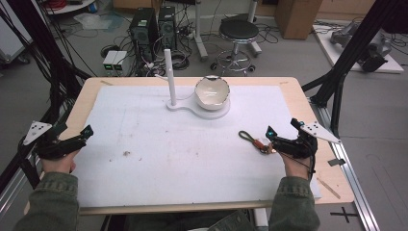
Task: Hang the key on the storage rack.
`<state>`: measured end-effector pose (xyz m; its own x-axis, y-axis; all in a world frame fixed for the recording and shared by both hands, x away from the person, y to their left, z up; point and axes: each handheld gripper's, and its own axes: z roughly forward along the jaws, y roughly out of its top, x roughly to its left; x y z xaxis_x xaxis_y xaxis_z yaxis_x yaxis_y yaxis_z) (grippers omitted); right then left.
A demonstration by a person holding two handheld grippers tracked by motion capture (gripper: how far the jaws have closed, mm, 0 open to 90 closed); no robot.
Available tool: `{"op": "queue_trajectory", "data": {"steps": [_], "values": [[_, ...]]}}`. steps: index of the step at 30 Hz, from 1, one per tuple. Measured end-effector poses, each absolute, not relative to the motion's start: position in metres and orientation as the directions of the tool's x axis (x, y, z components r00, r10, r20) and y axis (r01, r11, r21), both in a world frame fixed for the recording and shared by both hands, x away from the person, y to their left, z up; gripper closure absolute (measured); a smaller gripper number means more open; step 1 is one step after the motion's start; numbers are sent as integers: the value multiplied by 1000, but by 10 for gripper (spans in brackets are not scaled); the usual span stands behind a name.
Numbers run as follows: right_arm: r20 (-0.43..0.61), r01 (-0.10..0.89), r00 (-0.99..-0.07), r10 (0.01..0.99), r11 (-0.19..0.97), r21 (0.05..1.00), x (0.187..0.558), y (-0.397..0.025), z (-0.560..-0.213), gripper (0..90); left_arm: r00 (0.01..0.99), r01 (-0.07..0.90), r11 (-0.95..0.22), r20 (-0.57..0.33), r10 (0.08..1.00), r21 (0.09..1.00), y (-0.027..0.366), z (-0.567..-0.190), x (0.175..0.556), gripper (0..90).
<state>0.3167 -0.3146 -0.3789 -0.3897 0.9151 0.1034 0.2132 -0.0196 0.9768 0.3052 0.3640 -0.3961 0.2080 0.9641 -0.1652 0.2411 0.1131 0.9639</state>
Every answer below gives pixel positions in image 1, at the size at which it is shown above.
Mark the person's left hand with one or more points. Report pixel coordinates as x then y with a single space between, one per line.
59 165

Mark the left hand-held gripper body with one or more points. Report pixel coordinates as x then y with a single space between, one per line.
54 148

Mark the white power supply box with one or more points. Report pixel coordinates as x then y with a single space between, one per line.
120 61
109 60

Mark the white platform with grey robot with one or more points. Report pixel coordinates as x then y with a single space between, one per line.
362 45

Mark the brown cardboard box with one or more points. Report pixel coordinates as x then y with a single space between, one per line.
296 17

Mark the white table mat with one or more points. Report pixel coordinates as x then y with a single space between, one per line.
179 154

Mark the white table leg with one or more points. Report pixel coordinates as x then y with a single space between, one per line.
199 32

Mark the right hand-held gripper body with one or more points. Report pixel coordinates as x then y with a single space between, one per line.
300 146

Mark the black round stool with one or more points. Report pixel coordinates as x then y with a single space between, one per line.
239 32

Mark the white stand with pole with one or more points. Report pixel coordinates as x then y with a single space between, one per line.
171 80

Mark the person's right hand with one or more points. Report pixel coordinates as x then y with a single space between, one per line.
296 166

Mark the black metal frame strut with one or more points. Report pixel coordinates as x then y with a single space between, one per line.
349 57
38 54

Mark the thin wooden stick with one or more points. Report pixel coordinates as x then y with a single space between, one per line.
327 187

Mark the aluminium rail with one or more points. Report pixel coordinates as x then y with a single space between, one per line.
349 179

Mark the white ceramic bowl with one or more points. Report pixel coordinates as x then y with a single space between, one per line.
212 91

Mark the black tape cross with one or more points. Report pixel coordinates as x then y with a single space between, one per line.
344 214

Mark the black computer tower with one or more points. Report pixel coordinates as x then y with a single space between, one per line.
167 27
142 29

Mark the black tape piece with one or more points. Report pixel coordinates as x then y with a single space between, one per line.
336 162

